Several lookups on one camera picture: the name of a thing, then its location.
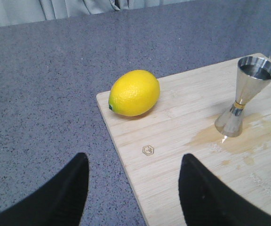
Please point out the steel double jigger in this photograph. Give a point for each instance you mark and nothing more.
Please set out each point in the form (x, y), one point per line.
(253, 75)

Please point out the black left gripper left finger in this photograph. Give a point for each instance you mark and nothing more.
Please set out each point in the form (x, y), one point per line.
(59, 202)

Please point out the light wooden cutting board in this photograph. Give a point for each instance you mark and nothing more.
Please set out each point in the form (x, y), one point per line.
(151, 146)

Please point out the grey curtain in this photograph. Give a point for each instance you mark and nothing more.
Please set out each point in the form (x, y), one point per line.
(14, 12)

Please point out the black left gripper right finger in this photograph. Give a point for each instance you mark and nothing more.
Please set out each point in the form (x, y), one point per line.
(207, 201)

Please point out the yellow lemon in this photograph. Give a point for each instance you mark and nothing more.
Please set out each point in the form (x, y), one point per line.
(134, 93)

